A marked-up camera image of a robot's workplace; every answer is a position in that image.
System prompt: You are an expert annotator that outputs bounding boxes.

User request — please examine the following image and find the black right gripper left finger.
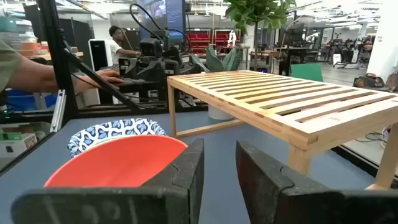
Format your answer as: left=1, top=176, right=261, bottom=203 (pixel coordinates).
left=10, top=138, right=205, bottom=224

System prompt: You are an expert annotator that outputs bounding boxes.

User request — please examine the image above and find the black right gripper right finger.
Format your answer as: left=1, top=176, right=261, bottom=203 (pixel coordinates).
left=235, top=139, right=398, bottom=224

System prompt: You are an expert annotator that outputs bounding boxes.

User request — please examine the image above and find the red plastic bowl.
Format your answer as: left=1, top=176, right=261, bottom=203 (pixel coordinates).
left=43, top=134, right=189, bottom=188

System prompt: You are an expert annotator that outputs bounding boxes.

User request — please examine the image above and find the blue patterned paper bowl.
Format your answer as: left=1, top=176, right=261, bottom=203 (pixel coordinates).
left=67, top=117, right=168, bottom=159

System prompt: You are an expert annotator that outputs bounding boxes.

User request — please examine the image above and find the slatted wooden shelf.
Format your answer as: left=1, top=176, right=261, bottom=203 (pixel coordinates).
left=166, top=70, right=398, bottom=191

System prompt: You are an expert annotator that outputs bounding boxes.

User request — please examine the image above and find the person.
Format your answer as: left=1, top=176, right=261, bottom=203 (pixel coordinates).
left=108, top=25, right=142, bottom=68
left=0, top=39, right=125, bottom=94

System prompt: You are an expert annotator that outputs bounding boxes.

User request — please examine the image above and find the white and black tower unit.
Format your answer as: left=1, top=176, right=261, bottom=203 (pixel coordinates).
left=88, top=39, right=113, bottom=107

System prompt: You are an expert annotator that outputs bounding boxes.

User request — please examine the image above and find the red bin rack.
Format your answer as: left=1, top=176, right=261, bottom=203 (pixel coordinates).
left=186, top=29, right=242, bottom=55

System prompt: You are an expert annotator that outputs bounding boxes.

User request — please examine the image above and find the green snake plant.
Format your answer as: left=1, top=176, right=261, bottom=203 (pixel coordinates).
left=190, top=45, right=243, bottom=74

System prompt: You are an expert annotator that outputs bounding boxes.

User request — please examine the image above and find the white plant pot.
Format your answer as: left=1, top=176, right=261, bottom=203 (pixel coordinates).
left=207, top=104, right=234, bottom=121

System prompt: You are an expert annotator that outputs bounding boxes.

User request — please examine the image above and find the silver aluminium profile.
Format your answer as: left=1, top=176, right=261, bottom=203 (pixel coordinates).
left=49, top=89, right=67, bottom=134

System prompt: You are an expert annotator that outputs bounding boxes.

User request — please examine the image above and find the leafy green tree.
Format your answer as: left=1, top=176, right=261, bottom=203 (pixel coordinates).
left=223, top=0, right=298, bottom=73

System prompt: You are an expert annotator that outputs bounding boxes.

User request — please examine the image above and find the orange container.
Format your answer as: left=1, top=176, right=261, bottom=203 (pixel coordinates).
left=20, top=41, right=50, bottom=57

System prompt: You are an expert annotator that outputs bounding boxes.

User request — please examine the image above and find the green board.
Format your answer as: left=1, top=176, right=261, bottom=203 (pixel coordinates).
left=290, top=63, right=325, bottom=83

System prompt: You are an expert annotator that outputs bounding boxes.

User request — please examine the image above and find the blue storage bin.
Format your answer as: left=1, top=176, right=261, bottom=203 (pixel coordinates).
left=6, top=89, right=58, bottom=112

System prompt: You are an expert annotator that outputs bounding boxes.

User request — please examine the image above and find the black and orange bag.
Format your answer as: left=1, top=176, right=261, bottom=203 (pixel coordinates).
left=353, top=72, right=389, bottom=89

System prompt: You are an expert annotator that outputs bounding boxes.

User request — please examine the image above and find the white cardboard box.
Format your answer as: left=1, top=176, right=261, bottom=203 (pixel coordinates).
left=0, top=132, right=38, bottom=159

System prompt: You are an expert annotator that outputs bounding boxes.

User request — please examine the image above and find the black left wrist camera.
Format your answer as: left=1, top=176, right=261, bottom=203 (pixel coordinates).
left=139, top=37, right=164, bottom=58

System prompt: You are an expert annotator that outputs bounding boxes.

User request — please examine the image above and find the large wall display screen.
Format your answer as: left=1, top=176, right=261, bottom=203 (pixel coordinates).
left=136, top=0, right=187, bottom=40

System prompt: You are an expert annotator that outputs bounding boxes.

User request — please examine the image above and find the black camera cable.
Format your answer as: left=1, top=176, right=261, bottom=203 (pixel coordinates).
left=129, top=2, right=192, bottom=55

